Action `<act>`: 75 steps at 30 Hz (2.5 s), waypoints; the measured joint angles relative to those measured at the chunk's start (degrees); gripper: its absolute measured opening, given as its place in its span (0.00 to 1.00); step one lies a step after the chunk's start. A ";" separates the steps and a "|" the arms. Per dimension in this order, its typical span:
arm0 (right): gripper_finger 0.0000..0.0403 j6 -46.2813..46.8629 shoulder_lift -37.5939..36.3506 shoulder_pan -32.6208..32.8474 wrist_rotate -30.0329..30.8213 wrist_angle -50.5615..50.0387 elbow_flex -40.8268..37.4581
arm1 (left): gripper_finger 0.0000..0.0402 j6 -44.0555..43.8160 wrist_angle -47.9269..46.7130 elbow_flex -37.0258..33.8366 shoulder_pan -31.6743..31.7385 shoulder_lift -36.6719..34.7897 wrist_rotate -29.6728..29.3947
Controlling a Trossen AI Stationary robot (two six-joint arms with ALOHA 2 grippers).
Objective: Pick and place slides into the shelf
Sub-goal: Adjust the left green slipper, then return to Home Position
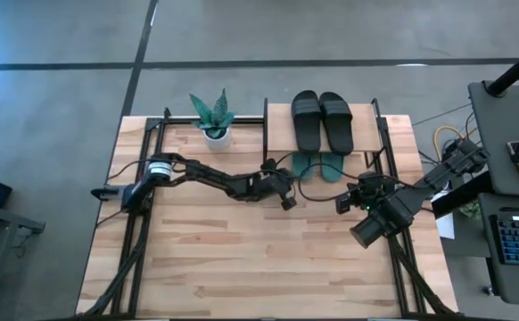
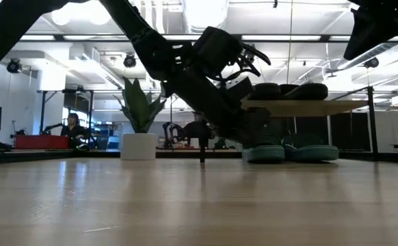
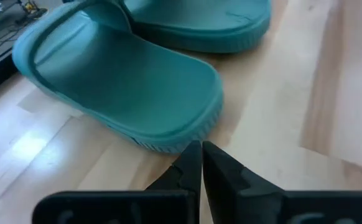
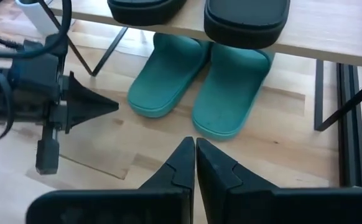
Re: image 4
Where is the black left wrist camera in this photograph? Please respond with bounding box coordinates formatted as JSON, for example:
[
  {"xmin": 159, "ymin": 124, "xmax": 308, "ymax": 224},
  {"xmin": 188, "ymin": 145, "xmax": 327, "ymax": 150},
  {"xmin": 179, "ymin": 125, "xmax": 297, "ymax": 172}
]
[{"xmin": 11, "ymin": 40, "xmax": 60, "ymax": 94}]

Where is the black rubber slide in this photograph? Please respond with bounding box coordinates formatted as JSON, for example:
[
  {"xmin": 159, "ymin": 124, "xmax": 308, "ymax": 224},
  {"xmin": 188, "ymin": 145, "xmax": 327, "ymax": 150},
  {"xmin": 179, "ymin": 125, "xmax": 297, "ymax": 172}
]
[
  {"xmin": 107, "ymin": 0, "xmax": 188, "ymax": 27},
  {"xmin": 203, "ymin": 0, "xmax": 291, "ymax": 50}
]

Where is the wooden shelf with black legs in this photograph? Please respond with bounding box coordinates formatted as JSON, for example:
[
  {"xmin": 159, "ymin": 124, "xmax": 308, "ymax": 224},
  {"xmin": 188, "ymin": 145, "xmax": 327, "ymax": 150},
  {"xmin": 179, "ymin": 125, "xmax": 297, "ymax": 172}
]
[{"xmin": 37, "ymin": 0, "xmax": 362, "ymax": 132}]

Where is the black aluminium extrusion frame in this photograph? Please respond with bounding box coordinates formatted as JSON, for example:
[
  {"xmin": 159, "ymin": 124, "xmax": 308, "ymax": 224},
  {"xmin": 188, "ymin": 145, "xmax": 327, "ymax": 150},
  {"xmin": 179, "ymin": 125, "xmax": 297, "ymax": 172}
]
[{"xmin": 336, "ymin": 62, "xmax": 362, "ymax": 187}]

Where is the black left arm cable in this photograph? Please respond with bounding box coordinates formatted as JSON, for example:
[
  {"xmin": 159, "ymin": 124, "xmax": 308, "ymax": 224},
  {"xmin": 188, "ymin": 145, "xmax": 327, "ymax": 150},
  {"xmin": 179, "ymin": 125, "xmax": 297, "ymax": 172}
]
[{"xmin": 0, "ymin": 0, "xmax": 73, "ymax": 60}]

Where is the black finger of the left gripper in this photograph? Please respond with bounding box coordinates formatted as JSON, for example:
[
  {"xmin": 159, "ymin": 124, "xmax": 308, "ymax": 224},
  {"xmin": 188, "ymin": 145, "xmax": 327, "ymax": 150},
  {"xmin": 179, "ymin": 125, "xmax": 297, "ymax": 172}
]
[
  {"xmin": 64, "ymin": 107, "xmax": 119, "ymax": 134},
  {"xmin": 63, "ymin": 71, "xmax": 119, "ymax": 109}
]

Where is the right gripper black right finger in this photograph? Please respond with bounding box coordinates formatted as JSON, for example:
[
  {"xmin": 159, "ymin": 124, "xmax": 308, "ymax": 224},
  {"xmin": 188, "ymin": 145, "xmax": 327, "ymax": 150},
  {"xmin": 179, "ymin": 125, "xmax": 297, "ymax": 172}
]
[{"xmin": 195, "ymin": 137, "xmax": 362, "ymax": 224}]

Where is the green rubber slide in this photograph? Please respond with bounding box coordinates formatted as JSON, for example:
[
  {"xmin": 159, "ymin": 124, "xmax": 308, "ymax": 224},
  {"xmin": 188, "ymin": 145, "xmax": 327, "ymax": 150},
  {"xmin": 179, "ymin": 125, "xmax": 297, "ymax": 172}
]
[
  {"xmin": 192, "ymin": 42, "xmax": 276, "ymax": 141},
  {"xmin": 127, "ymin": 32, "xmax": 213, "ymax": 119}
]

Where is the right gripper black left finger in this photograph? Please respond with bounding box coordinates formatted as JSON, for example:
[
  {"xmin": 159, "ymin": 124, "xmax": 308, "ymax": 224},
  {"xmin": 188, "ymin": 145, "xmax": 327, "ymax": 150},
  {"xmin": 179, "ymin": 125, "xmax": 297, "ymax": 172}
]
[{"xmin": 25, "ymin": 136, "xmax": 197, "ymax": 224}]

